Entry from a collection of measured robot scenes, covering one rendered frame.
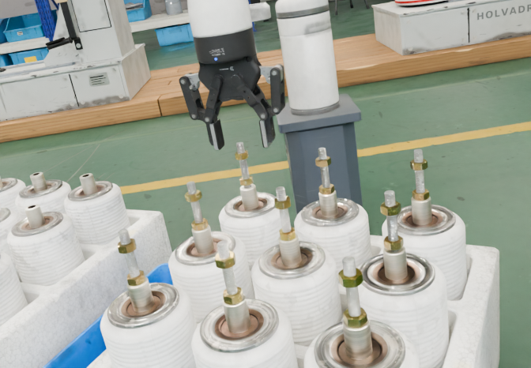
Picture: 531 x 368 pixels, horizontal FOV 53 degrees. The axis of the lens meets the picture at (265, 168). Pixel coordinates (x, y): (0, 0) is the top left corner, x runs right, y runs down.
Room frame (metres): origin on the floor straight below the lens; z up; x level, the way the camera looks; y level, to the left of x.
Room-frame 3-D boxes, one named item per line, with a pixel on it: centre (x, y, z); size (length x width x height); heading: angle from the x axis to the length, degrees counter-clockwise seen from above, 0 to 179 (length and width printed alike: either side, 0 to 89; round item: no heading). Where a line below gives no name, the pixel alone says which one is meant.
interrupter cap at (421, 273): (0.46, -0.11, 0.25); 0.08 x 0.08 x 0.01
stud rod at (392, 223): (0.46, -0.11, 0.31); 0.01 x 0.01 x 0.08
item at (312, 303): (0.53, -0.01, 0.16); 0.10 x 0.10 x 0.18
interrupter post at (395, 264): (0.46, -0.11, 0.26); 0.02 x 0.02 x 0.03
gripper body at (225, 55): (0.69, 0.02, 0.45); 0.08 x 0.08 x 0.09
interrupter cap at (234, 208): (0.69, 0.03, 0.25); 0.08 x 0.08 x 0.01
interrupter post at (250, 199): (0.69, 0.03, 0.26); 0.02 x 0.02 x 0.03
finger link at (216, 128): (0.70, 0.06, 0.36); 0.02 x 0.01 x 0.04; 160
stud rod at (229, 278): (0.42, 0.05, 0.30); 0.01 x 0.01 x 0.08
